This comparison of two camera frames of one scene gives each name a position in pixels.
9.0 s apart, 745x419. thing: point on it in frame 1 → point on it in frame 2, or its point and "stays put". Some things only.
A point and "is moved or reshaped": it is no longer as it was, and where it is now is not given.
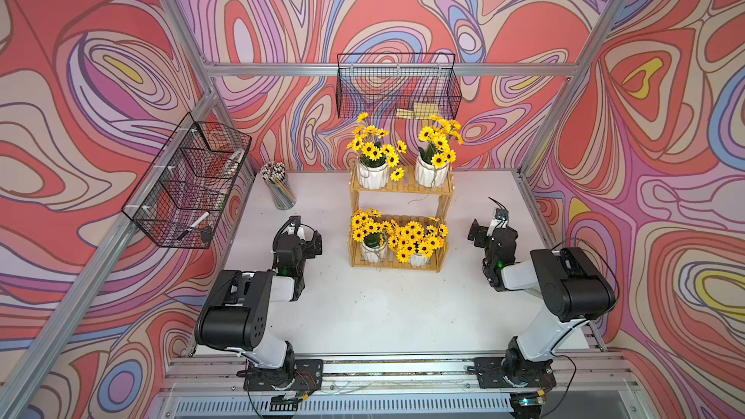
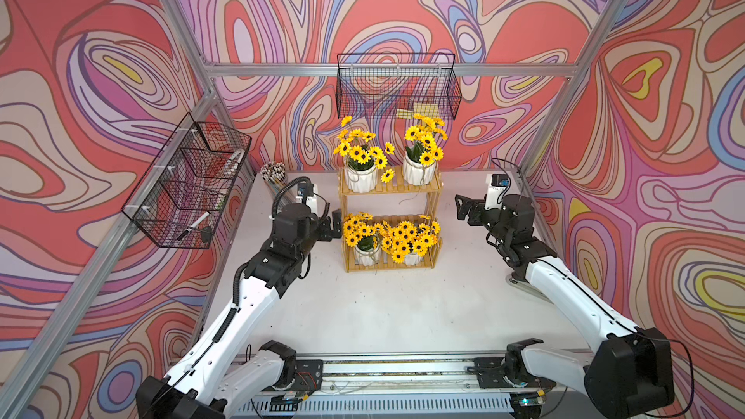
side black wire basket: [178, 201] stays put
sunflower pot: [437, 143] is moved or reshaped
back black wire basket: [398, 85] stays put
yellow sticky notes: [420, 111] stays put
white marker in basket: [194, 225] stays put
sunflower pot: [377, 155] is moved or reshaped
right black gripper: [480, 233] → [477, 207]
